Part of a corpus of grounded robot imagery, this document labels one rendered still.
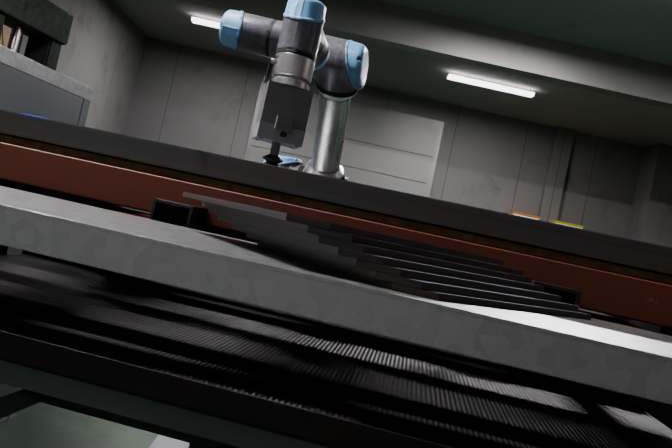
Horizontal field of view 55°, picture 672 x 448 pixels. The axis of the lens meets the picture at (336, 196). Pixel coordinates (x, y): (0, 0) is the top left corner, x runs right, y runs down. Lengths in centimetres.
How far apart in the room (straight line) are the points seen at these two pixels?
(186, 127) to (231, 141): 78
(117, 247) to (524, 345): 30
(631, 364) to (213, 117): 1059
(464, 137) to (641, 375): 1059
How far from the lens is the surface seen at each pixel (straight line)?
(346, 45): 166
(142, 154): 86
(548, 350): 47
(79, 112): 216
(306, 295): 46
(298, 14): 120
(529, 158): 1128
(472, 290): 54
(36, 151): 92
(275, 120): 116
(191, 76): 1114
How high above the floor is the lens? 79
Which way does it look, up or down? 3 degrees up
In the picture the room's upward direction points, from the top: 12 degrees clockwise
